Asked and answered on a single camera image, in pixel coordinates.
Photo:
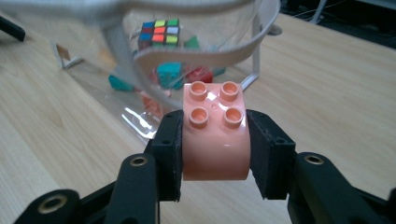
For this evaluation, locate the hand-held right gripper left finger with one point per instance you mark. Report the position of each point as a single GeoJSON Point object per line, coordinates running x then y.
{"type": "Point", "coordinates": [169, 155]}

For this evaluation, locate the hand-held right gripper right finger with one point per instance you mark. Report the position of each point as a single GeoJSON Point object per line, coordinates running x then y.
{"type": "Point", "coordinates": [271, 161]}

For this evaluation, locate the pink toy block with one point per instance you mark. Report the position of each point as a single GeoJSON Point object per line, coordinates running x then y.
{"type": "Point", "coordinates": [214, 146]}

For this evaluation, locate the coral toy block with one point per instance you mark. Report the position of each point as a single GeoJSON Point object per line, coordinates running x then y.
{"type": "Point", "coordinates": [151, 104]}

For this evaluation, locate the red toy block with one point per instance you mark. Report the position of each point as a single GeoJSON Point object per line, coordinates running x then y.
{"type": "Point", "coordinates": [201, 75]}

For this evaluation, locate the light teal toy block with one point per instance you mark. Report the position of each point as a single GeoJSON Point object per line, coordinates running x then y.
{"type": "Point", "coordinates": [218, 71]}

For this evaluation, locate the orange toy block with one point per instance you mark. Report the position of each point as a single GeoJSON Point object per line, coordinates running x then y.
{"type": "Point", "coordinates": [107, 59]}

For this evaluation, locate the clear plastic bag white trim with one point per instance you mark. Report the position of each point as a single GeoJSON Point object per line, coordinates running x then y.
{"type": "Point", "coordinates": [186, 57]}

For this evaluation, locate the green toy block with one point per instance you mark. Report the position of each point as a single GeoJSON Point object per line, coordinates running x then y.
{"type": "Point", "coordinates": [193, 43]}

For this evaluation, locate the multicoloured puzzle cube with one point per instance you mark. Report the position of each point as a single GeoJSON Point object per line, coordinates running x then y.
{"type": "Point", "coordinates": [159, 34]}

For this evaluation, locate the grey round table grommet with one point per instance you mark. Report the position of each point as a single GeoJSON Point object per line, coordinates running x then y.
{"type": "Point", "coordinates": [275, 30]}

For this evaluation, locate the white metal stand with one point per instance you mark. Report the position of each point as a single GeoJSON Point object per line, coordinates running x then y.
{"type": "Point", "coordinates": [317, 15]}

